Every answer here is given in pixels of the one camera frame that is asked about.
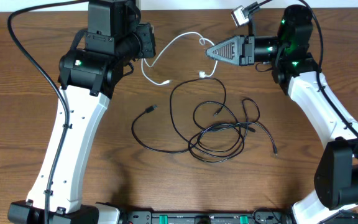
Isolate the white USB cable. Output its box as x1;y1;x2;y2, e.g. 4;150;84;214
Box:
140;31;219;86

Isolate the black USB cable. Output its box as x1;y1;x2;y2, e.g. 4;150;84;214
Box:
193;98;278;156
131;77;257;164

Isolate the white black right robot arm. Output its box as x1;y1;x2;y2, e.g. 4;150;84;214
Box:
206;1;358;223

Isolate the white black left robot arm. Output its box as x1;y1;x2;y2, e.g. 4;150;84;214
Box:
7;0;155;223

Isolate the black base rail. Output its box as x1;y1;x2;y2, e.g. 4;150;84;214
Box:
94;202;358;224

